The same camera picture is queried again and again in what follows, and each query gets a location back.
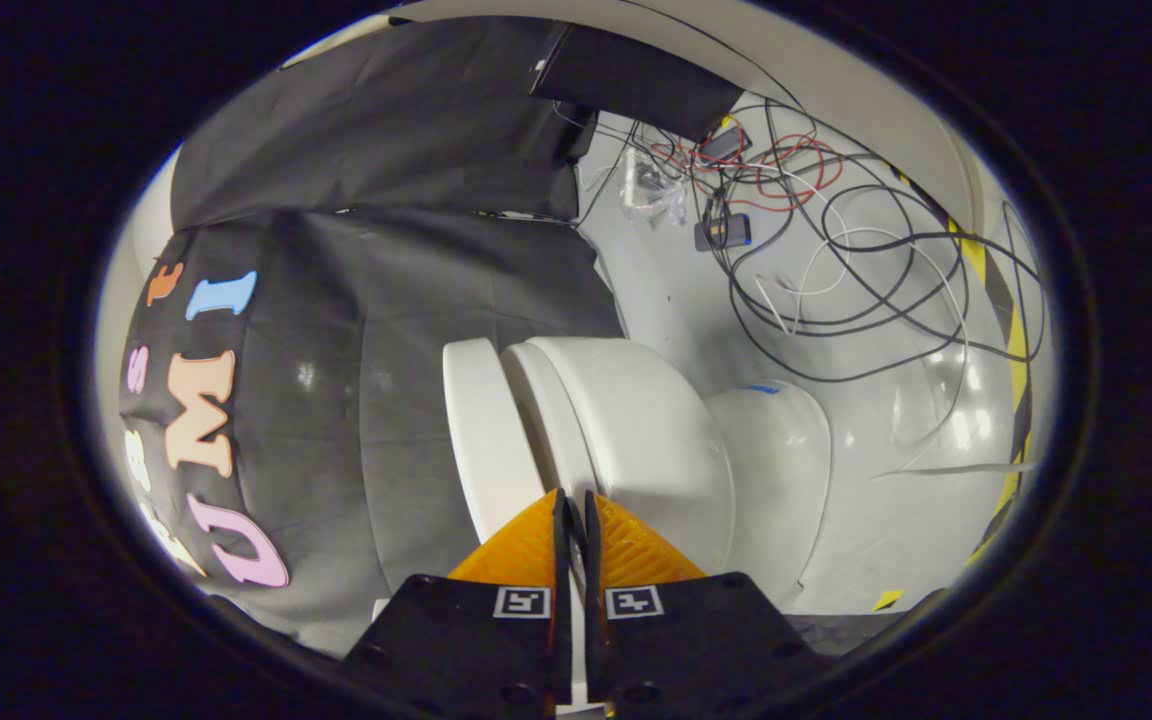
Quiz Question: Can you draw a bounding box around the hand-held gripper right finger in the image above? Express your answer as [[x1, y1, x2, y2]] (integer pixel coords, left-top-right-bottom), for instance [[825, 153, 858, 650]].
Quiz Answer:
[[583, 489, 837, 720]]

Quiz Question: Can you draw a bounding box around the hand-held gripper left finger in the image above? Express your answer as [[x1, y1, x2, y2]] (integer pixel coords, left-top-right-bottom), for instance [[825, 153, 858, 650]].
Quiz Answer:
[[341, 487, 575, 720]]

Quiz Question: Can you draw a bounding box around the white toilet lid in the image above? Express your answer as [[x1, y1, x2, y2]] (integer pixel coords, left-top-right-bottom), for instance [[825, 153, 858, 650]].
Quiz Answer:
[[442, 337, 549, 546]]

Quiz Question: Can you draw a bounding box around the white toilet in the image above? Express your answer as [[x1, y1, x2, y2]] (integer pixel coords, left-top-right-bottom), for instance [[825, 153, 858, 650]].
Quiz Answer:
[[501, 335, 833, 609]]

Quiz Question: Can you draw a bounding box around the white toilet seat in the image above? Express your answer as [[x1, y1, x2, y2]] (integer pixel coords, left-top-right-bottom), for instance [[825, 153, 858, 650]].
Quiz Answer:
[[501, 338, 597, 506]]

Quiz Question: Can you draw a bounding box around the black backdrop cloth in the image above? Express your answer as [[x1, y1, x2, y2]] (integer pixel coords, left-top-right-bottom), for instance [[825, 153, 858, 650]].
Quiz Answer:
[[119, 15, 629, 658]]

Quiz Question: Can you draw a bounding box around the grey and blue small device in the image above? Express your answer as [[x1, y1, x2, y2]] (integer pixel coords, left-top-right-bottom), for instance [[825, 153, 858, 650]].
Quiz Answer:
[[694, 212, 753, 252]]

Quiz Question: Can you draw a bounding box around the clear plastic bag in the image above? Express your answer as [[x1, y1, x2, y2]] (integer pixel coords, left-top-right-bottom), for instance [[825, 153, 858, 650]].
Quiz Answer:
[[619, 148, 688, 227]]

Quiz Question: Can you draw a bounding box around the small black device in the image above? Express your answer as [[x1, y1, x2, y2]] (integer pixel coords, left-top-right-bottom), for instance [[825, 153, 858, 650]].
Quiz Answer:
[[700, 127, 755, 167]]

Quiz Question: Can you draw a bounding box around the yellow and black hazard tape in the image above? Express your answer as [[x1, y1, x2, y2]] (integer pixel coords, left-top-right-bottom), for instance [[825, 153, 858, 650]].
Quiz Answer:
[[896, 165, 1037, 567]]

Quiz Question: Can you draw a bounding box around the flat black box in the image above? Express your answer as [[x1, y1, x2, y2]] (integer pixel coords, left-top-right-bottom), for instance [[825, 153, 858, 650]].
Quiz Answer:
[[530, 20, 744, 143]]

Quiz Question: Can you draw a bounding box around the tangle of thin cables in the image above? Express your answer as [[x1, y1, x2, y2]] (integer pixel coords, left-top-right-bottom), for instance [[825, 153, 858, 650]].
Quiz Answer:
[[576, 95, 1047, 481]]

